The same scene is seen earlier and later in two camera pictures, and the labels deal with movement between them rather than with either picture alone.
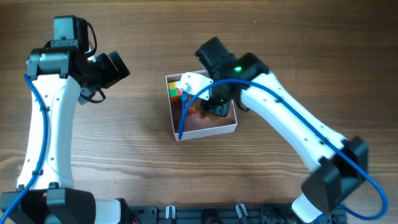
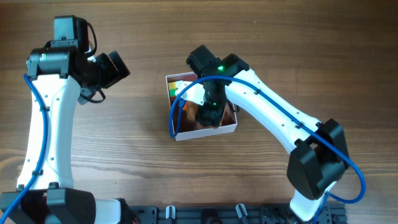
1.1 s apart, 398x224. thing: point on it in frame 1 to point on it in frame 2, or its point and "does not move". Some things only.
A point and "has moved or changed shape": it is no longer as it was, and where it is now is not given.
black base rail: (224, 214) does not move
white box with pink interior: (194, 126) does not move
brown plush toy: (203, 114) has moved or changed shape
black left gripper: (112, 73) does not move
